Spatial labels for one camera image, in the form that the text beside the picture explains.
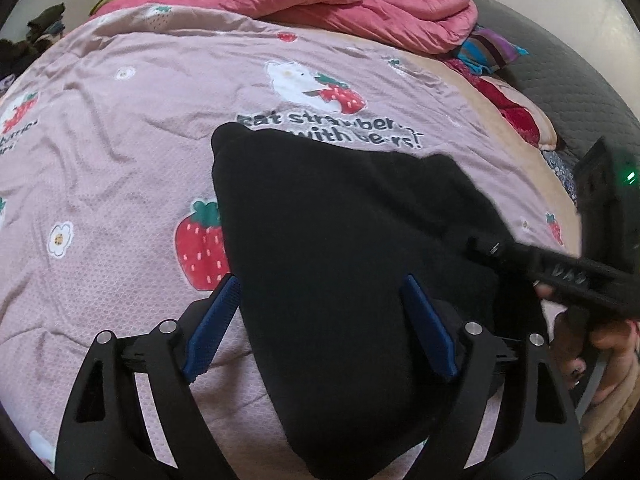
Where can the striped colourful pillow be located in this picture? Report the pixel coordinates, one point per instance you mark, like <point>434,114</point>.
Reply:
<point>485,51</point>

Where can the black IKISS sweater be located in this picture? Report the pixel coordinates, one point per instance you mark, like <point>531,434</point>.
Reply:
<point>320,238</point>

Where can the grey padded headboard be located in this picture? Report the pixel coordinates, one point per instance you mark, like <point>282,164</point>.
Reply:
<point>582,68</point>

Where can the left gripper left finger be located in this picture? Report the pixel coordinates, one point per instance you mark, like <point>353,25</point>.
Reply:
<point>131,413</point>

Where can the pink quilted comforter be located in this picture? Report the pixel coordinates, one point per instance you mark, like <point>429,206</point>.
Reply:
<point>423,27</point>

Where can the right hand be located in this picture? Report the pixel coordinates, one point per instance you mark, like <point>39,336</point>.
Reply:
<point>608,353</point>

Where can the dark clothes pile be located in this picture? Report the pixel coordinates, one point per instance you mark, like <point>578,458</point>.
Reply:
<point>43,32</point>

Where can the pink strawberry print bedspread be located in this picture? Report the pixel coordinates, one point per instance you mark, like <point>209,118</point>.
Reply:
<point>107,203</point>

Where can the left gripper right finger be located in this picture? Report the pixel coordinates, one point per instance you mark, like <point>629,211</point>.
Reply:
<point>509,415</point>

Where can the red patterned blanket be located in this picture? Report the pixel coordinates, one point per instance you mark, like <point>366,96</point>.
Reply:
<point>520,112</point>

